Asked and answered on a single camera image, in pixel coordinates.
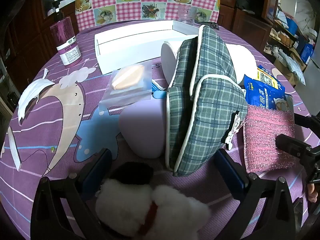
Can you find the pink glitter scrub sponge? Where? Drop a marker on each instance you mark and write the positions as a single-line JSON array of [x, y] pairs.
[[265, 140]]

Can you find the white face mask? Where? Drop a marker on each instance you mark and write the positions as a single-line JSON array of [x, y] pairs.
[[30, 92]]

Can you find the person's right hand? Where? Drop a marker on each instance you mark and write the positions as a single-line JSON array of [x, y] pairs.
[[313, 192]]

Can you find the purple pump bottle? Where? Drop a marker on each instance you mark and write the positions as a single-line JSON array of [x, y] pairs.
[[66, 42]]

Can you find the grey plastic bag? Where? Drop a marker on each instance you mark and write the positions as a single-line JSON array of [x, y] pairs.
[[292, 65]]

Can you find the clear glass cup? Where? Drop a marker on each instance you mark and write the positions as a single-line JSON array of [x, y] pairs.
[[187, 17]]

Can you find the white paper towel roll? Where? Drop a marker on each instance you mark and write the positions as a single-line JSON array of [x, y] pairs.
[[170, 55]]

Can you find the yellow printed packet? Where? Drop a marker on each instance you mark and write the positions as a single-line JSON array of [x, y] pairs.
[[266, 76]]

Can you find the green plaid fabric pouch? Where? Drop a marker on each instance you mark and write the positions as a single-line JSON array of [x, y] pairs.
[[207, 110]]

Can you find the blue printed packet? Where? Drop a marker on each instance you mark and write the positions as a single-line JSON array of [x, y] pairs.
[[262, 95]]

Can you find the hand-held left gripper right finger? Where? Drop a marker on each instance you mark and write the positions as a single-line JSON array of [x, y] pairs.
[[233, 177]]

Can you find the white cardboard box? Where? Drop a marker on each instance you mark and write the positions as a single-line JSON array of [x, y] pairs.
[[125, 42]]

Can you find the blue cardboard box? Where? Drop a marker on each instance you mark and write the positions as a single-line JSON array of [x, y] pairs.
[[306, 51]]

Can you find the pink checkered chair cover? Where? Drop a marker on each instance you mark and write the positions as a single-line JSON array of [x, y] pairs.
[[130, 7]]

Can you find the cluttered storage shelf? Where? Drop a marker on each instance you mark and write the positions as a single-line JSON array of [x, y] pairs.
[[287, 30]]

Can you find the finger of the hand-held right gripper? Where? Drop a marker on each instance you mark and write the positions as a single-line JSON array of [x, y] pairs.
[[287, 143], [305, 121]]

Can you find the small blue white packet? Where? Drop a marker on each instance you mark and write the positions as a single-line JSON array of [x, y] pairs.
[[157, 86]]

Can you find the dark wooden cabinet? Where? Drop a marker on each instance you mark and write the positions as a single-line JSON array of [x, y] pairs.
[[245, 27]]

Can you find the black clip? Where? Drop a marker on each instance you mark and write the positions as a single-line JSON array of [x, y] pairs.
[[213, 25]]

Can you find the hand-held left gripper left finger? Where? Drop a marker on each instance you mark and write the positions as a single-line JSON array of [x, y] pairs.
[[96, 172]]

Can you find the powder puff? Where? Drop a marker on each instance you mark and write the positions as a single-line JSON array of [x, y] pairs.
[[127, 78]]

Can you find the white plush toy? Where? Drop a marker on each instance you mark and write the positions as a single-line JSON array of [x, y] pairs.
[[120, 200]]

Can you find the white flat strip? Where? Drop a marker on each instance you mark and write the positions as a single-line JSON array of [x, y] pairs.
[[14, 147]]

